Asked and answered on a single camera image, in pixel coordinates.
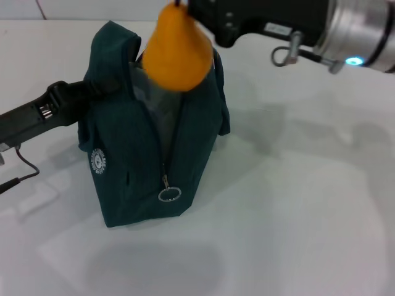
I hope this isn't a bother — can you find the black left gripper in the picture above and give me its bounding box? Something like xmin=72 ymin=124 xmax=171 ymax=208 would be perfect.
xmin=0 ymin=78 xmax=120 ymax=146

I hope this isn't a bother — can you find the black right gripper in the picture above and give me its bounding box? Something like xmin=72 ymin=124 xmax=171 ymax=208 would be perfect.
xmin=188 ymin=0 xmax=331 ymax=49

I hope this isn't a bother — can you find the orange pear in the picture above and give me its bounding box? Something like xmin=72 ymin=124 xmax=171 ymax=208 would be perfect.
xmin=141 ymin=0 xmax=214 ymax=93

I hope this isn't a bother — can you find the right gripper cable with plug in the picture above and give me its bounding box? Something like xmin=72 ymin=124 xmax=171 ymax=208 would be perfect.
xmin=271 ymin=30 xmax=345 ymax=74

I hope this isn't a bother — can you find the dark teal insulated lunch bag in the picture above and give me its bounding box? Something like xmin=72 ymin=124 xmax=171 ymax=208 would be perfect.
xmin=77 ymin=20 xmax=232 ymax=229

